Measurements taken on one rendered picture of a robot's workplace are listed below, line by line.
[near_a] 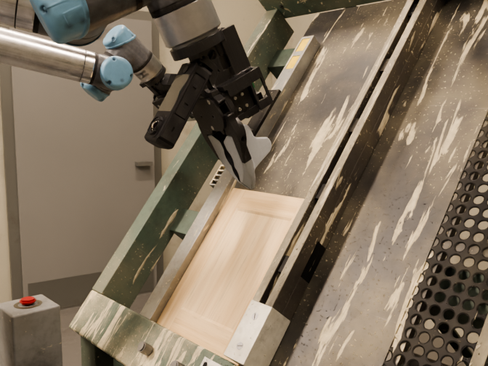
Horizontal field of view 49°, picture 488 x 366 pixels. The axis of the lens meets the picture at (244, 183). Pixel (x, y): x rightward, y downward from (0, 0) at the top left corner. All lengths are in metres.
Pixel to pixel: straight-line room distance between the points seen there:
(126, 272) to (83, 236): 2.53
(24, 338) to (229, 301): 0.52
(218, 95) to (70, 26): 0.19
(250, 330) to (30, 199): 3.02
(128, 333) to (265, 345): 0.42
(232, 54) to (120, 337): 0.91
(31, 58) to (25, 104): 2.66
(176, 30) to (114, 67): 0.63
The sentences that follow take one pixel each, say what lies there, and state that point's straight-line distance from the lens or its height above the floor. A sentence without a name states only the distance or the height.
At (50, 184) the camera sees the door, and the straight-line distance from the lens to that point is 4.01.
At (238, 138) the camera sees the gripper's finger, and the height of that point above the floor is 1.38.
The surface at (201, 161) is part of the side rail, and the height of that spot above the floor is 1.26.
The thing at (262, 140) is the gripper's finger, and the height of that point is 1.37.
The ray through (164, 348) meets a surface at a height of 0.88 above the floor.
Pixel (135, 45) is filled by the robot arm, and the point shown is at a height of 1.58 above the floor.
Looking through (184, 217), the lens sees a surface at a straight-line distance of 1.65.
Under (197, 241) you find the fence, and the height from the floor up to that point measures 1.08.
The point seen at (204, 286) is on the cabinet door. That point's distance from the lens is 1.35.
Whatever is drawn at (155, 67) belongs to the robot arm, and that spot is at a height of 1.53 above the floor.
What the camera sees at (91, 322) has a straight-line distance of 1.56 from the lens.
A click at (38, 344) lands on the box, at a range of 1.49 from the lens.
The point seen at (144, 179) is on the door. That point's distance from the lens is 4.23.
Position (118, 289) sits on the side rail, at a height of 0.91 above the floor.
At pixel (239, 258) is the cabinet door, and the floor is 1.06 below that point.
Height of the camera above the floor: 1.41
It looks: 7 degrees down
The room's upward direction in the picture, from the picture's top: straight up
